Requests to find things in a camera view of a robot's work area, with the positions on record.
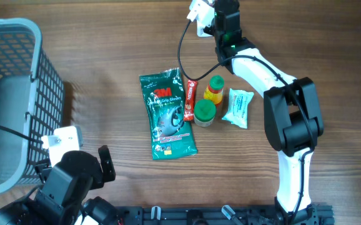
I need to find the red coffee stick sachet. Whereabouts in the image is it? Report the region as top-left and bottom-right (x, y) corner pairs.
(184, 80), (198, 121)

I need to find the light blue tissue pack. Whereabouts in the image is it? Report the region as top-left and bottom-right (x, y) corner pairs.
(222, 88), (254, 129)

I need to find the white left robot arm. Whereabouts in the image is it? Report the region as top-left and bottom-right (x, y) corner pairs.
(0, 145), (116, 224)

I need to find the white barcode scanner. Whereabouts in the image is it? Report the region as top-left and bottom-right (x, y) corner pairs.
(196, 18), (214, 38)

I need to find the green 3M gloves packet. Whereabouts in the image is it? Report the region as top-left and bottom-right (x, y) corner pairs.
(139, 68), (198, 160)

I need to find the green lid jar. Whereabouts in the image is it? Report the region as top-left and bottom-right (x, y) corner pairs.
(194, 99), (216, 127)

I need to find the grey plastic basket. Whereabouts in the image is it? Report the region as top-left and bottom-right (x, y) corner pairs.
(0, 18), (65, 194)

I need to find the yellow bottle green cap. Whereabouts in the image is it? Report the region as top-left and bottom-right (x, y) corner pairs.
(203, 75), (225, 106)

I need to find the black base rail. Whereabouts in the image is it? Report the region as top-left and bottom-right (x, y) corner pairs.
(115, 204), (335, 225)

